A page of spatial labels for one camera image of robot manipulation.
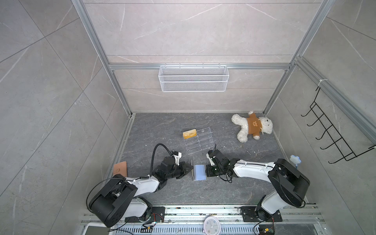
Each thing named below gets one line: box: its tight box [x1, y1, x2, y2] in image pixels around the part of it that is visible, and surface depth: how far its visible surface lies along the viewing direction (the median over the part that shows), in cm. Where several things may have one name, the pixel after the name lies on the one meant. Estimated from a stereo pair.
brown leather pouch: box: [113, 161, 128, 178], surface depth 90 cm
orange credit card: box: [182, 128, 198, 140], surface depth 97 cm
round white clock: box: [203, 215, 222, 235], surface depth 70 cm
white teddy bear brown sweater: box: [231, 111, 274, 143], surface depth 105 cm
